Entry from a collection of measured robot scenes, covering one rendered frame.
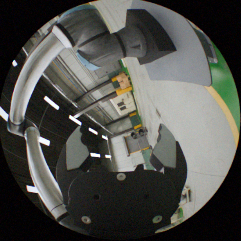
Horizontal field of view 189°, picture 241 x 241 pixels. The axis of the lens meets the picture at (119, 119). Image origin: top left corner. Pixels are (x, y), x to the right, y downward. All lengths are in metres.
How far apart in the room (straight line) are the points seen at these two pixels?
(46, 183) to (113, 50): 0.48
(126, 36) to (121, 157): 11.45
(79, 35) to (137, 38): 0.21
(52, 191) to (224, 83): 1.10
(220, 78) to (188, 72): 0.60
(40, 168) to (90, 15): 0.49
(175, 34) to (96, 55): 0.31
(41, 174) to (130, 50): 0.52
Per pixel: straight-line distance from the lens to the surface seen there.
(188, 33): 0.31
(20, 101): 0.42
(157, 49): 0.29
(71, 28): 0.31
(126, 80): 4.82
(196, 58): 0.30
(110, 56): 0.34
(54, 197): 0.23
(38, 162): 0.31
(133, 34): 0.34
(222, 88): 0.90
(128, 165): 11.19
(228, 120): 0.97
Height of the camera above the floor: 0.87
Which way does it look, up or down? 9 degrees up
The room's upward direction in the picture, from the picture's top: 113 degrees counter-clockwise
